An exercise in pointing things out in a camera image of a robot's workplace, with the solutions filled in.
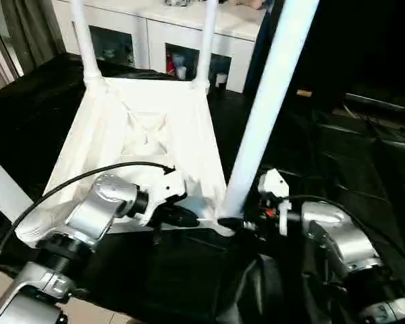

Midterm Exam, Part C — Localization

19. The white plastic table top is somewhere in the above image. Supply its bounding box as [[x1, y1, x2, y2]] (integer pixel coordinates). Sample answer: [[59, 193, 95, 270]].
[[15, 76, 239, 249]]

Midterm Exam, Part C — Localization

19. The white plastic table leg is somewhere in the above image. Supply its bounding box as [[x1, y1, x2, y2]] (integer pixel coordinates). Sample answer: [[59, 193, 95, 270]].
[[192, 0, 220, 92], [0, 150, 34, 225], [69, 0, 104, 85], [219, 0, 321, 220]]

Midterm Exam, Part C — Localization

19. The black table mat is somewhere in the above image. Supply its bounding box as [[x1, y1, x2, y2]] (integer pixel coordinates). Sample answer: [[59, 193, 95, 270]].
[[0, 53, 405, 324]]

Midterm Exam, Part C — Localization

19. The long dark metal rod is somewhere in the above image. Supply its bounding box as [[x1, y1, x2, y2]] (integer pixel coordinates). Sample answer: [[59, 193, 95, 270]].
[[344, 92, 405, 112]]

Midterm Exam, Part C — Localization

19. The white cabinet with glass doors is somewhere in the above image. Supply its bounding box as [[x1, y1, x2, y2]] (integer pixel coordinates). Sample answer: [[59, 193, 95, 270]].
[[50, 0, 267, 94]]

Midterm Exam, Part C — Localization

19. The grey curtain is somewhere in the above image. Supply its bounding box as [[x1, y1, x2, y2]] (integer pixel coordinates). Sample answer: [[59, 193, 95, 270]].
[[0, 0, 67, 75]]

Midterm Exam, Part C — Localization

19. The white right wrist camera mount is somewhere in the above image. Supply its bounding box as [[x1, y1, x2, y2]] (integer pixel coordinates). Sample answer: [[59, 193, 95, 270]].
[[256, 168, 293, 236]]

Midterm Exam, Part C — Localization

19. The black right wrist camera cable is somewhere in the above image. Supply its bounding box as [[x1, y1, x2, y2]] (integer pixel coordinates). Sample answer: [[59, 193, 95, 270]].
[[283, 194, 405, 271]]

